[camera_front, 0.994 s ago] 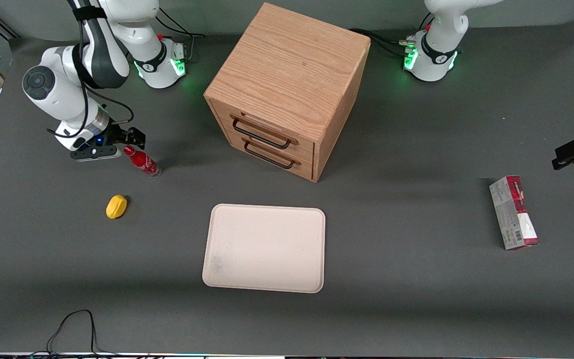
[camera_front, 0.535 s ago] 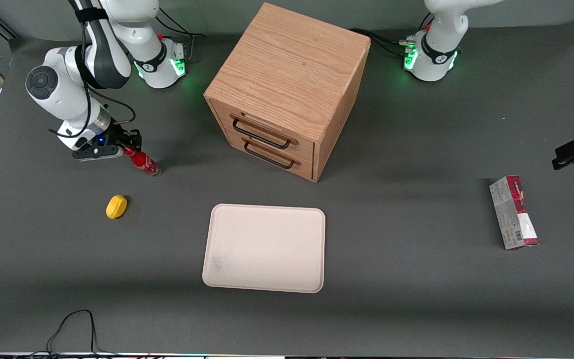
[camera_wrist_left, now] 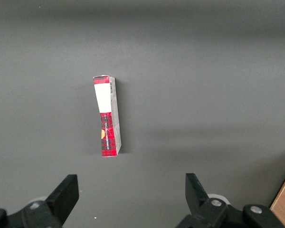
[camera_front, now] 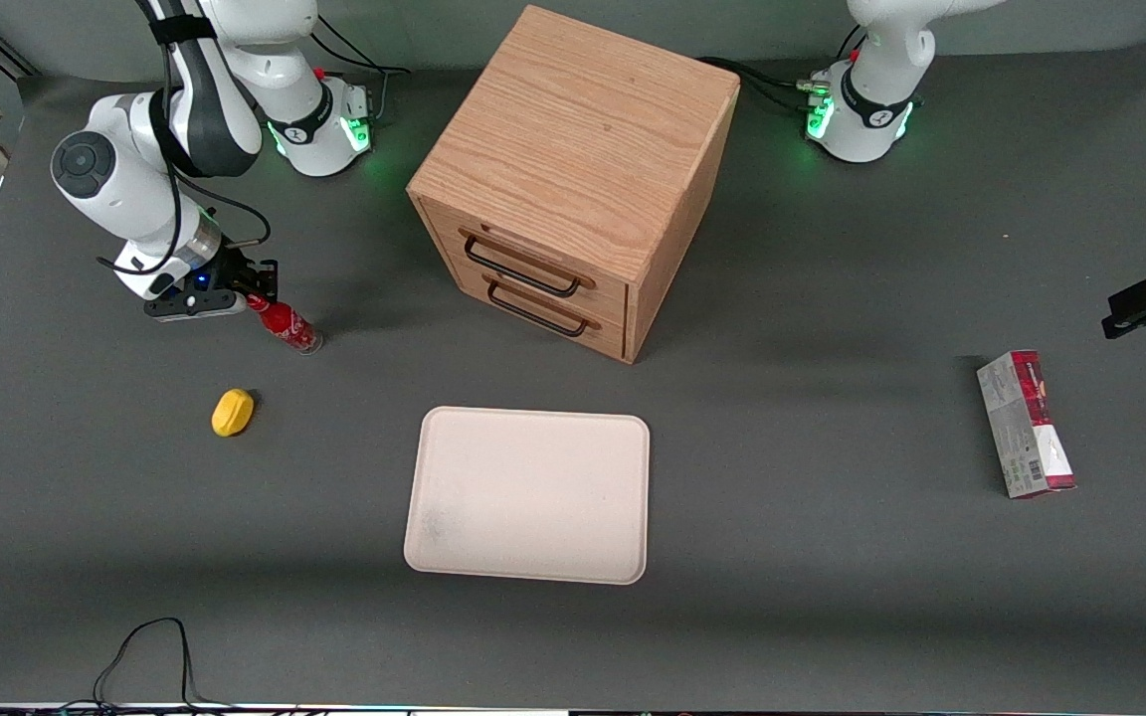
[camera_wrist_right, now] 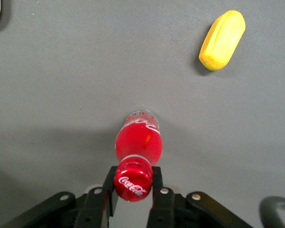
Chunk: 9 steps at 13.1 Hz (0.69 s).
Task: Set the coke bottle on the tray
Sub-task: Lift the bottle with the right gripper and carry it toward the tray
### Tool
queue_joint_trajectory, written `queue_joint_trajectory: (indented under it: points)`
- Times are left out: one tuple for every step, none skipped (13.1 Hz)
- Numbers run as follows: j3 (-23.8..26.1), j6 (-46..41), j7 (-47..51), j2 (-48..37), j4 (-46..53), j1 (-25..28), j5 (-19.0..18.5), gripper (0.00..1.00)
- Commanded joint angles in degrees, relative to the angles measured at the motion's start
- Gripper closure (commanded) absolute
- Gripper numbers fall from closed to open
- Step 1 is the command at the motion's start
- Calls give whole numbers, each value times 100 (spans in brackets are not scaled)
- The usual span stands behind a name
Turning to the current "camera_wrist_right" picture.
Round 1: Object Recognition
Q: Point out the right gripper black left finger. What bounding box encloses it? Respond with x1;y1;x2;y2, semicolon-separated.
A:
75;166;120;228

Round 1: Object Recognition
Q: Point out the yellow oblong sponge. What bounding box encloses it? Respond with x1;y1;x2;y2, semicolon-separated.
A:
199;9;247;71

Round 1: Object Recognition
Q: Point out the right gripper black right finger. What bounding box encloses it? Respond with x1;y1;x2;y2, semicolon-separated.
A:
146;166;175;228

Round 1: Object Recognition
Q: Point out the red coke bottle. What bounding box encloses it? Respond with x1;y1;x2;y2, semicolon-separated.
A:
113;108;163;202

